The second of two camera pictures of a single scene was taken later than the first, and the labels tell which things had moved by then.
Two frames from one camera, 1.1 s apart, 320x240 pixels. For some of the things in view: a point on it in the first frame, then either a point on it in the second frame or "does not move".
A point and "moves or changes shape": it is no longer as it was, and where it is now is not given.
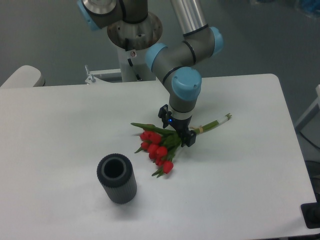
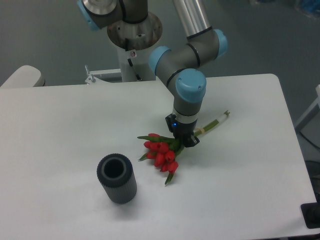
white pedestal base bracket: x=92 y=79 does not move
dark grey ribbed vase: x=116 y=175 does not move
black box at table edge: x=311 y=213 does not move
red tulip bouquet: x=161 y=144 moves or changes shape
